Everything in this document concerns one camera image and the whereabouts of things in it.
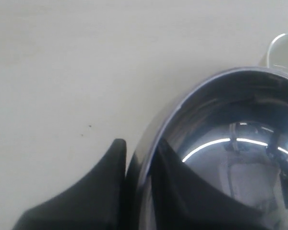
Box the smooth steel bowl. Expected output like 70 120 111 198
124 67 288 230

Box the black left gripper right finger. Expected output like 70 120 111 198
150 139 265 230

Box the white ceramic bowl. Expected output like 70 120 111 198
259 33 288 73

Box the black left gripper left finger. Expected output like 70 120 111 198
13 138 127 230

